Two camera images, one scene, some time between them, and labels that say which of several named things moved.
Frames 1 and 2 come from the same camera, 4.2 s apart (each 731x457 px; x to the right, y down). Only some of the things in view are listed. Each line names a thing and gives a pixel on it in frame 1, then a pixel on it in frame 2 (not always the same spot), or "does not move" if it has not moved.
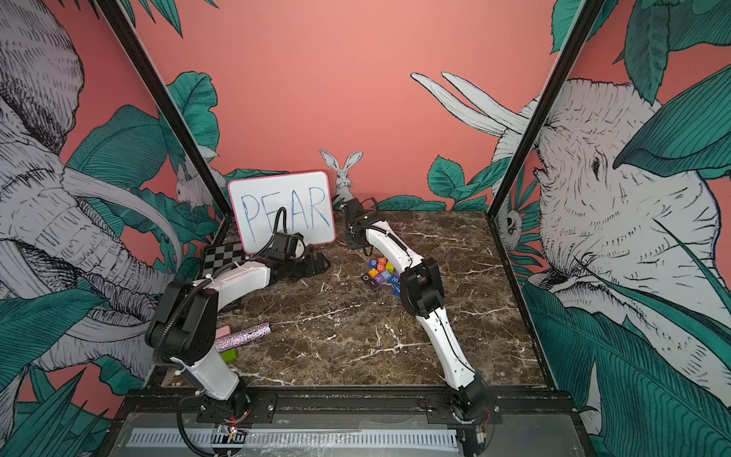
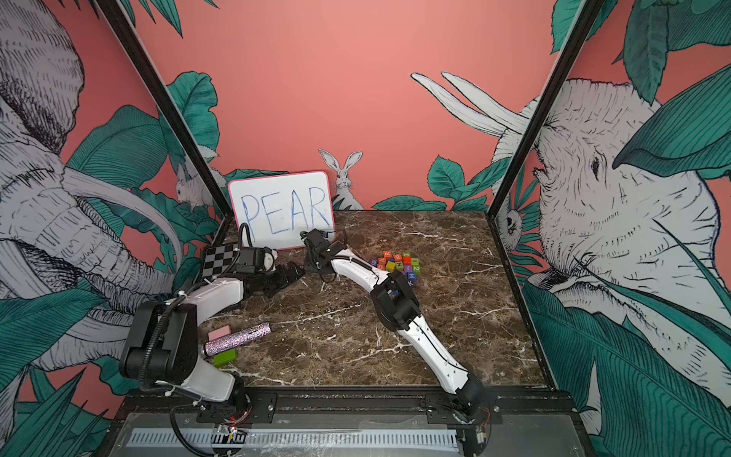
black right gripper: x=349 y=241 to x=309 y=257
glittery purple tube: x=229 y=341 does not move
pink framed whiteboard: x=306 y=197 does not move
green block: x=229 y=355 does not move
